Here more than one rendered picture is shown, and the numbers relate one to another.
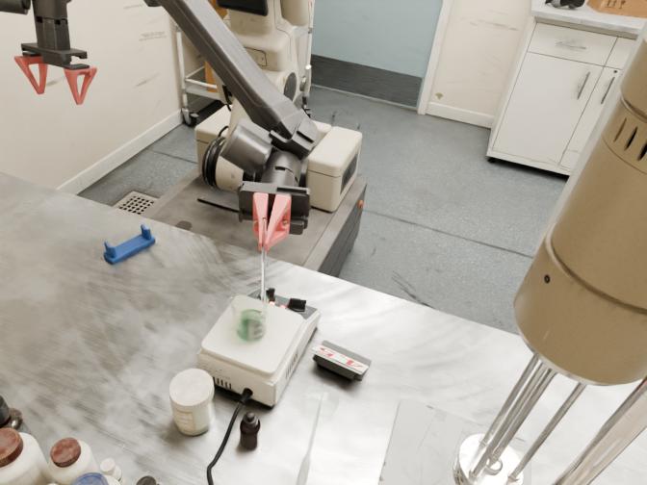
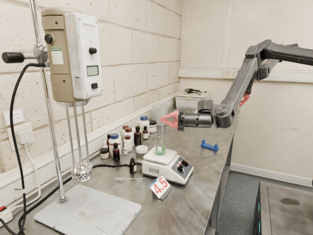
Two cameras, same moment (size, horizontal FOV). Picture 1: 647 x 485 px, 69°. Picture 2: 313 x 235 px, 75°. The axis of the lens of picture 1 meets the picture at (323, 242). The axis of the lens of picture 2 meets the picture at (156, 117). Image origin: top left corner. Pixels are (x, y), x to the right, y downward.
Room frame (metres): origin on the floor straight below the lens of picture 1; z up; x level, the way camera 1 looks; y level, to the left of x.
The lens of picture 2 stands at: (0.58, -0.73, 1.26)
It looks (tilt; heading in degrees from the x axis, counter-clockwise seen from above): 17 degrees down; 99
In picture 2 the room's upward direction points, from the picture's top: straight up
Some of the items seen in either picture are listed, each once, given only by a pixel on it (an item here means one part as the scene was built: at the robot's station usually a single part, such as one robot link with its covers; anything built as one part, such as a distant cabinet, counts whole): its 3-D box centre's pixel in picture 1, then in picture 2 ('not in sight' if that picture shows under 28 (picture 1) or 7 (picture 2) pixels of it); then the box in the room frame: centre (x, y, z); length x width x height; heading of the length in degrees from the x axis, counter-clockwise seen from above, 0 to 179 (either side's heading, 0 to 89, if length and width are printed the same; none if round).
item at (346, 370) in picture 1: (341, 356); (161, 186); (0.49, -0.05, 0.77); 0.09 x 0.06 x 0.04; 68
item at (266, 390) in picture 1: (261, 338); (166, 164); (0.49, 0.08, 0.79); 0.22 x 0.13 x 0.08; 164
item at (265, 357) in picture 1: (254, 332); (160, 155); (0.46, 0.09, 0.83); 0.12 x 0.12 x 0.01; 74
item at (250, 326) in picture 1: (248, 315); (160, 145); (0.46, 0.10, 0.87); 0.06 x 0.05 x 0.08; 116
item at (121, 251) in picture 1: (129, 242); (209, 144); (0.71, 0.39, 0.77); 0.10 x 0.03 x 0.04; 145
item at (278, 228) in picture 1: (261, 224); (172, 118); (0.51, 0.09, 1.01); 0.09 x 0.07 x 0.07; 0
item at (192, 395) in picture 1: (194, 402); (141, 155); (0.36, 0.16, 0.79); 0.06 x 0.06 x 0.08
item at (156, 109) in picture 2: not in sight; (159, 114); (0.36, 0.76, 0.82); 0.18 x 0.13 x 0.15; 89
